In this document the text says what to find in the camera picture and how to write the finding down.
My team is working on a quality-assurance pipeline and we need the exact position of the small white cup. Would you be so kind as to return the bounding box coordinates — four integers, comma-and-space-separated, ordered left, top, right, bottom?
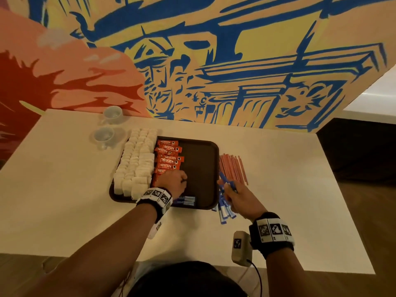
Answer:
92, 127, 116, 150
101, 106, 125, 125

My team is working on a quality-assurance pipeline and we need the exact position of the person's left hand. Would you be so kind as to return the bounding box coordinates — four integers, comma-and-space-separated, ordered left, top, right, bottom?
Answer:
153, 169, 189, 200

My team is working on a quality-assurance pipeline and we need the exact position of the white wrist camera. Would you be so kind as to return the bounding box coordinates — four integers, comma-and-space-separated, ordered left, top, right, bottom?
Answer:
231, 231, 254, 267
147, 221, 163, 240

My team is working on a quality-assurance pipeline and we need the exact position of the dark brown tray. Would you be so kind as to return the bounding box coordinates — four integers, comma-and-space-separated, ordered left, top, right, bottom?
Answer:
109, 137, 220, 210

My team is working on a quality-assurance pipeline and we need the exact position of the black camera cable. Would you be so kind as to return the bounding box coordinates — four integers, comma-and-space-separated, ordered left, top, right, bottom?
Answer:
249, 263, 263, 297

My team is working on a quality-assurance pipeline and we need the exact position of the person's right forearm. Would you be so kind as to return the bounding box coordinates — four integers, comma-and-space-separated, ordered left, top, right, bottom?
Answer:
265, 250, 318, 297

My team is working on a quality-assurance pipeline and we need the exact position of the row of blue sachets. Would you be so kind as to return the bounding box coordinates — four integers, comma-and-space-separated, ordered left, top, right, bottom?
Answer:
173, 195, 198, 207

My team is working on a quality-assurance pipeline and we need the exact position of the person's right hand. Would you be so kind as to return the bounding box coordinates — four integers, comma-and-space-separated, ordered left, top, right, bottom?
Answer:
217, 177, 268, 222

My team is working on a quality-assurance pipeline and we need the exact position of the pile of blue sachets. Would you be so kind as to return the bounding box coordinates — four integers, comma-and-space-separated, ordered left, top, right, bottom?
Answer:
212, 187, 239, 224

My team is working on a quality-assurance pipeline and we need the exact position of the person's black shirt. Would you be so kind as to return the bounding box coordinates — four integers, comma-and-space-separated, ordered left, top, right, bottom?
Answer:
127, 261, 248, 297

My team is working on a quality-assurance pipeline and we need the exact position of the white counter ledge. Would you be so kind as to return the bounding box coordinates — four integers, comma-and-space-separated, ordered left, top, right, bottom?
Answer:
339, 61, 396, 125

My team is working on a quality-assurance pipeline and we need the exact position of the person's left forearm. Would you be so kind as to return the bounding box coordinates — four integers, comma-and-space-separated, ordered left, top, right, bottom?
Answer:
25, 204, 157, 297

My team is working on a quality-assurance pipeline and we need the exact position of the black marker wristband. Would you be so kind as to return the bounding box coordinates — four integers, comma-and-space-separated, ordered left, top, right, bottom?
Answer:
249, 211, 296, 260
136, 186, 173, 223

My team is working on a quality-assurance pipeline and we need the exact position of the row of red Nescafe sachets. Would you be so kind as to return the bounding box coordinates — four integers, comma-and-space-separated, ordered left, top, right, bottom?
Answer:
153, 139, 186, 177

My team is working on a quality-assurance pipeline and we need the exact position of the row of tea bags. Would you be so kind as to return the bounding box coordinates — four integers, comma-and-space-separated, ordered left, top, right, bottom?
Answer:
113, 127, 159, 200

